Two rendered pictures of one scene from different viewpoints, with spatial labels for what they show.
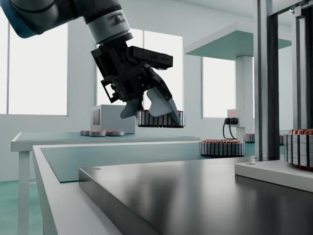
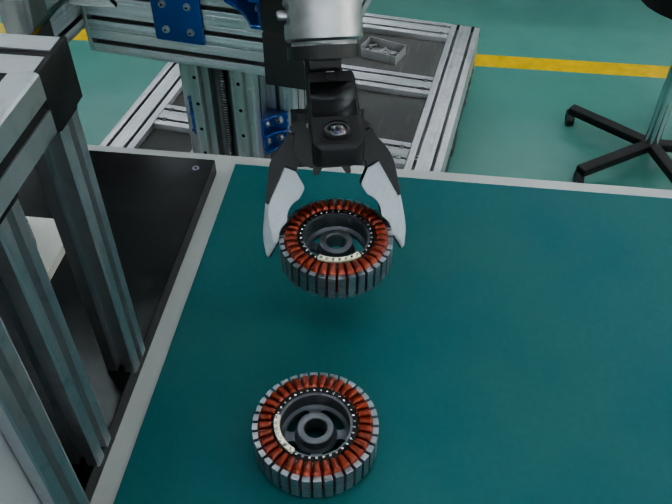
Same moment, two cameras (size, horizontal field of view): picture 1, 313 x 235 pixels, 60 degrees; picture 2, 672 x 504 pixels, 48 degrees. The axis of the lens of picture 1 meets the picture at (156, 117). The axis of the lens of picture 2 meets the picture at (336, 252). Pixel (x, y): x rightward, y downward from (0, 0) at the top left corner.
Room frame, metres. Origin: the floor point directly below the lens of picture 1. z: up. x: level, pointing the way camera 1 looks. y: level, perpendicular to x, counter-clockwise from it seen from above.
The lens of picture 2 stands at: (0.89, -0.46, 1.36)
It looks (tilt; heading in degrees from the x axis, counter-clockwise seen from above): 44 degrees down; 123
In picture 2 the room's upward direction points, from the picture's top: straight up
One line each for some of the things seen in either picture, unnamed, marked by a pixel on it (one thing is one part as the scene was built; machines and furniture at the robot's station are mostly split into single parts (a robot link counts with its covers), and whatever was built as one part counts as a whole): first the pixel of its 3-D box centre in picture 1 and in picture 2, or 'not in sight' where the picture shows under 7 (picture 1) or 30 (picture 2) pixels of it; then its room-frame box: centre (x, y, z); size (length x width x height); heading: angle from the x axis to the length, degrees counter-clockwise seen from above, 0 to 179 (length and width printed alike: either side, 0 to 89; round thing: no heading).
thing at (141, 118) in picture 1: (160, 119); (336, 246); (0.60, -0.01, 0.84); 0.11 x 0.11 x 0.04
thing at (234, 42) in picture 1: (238, 91); not in sight; (1.22, -0.37, 0.98); 0.37 x 0.35 x 0.46; 26
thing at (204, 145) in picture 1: (221, 147); (315, 432); (0.68, -0.16, 0.77); 0.11 x 0.11 x 0.04
